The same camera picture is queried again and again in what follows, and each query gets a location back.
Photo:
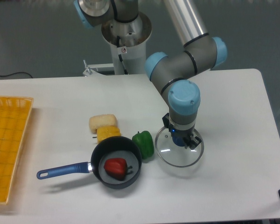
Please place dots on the black saucepan blue handle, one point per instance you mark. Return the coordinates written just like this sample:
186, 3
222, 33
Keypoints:
113, 147

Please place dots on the yellow toy corn cob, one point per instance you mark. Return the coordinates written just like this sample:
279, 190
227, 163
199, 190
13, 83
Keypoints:
107, 132

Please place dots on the green toy bell pepper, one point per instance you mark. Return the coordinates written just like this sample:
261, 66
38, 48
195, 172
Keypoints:
144, 142

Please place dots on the yellow wicker basket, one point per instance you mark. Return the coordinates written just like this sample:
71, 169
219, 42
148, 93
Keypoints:
14, 117

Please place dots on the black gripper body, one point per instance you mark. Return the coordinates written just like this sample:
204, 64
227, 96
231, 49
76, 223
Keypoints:
179, 130

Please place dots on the red toy bell pepper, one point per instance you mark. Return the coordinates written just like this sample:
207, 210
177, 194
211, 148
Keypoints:
117, 168

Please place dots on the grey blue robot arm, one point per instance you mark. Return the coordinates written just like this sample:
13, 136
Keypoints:
170, 75

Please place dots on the beige toy bread roll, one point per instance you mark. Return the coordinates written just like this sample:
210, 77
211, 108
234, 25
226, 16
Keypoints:
102, 120

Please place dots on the glass pot lid blue knob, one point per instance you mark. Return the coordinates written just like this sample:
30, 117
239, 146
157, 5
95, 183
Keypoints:
172, 152

